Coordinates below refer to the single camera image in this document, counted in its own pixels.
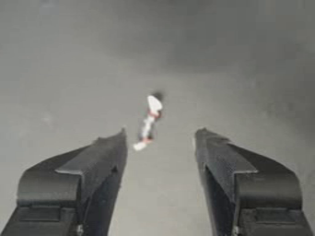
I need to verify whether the white twisted sweet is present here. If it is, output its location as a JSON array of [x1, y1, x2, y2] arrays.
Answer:
[[134, 95, 164, 151]]

